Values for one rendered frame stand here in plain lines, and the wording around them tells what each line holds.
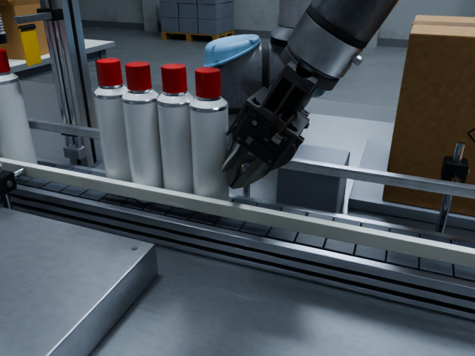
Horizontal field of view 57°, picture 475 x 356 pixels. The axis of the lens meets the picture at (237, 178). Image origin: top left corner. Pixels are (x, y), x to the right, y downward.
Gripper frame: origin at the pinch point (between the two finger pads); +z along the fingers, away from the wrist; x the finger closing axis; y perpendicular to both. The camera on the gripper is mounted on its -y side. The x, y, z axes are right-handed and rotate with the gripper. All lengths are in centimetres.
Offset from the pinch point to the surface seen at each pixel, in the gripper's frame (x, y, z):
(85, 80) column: -35.4, -14.9, 12.0
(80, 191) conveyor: -19.5, 3.3, 17.5
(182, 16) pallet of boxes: -268, -624, 217
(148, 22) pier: -356, -701, 293
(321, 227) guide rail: 12.7, 4.6, -4.4
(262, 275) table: 10.6, 6.6, 5.9
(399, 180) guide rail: 17.2, -2.5, -12.6
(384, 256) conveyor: 21.0, 3.5, -5.8
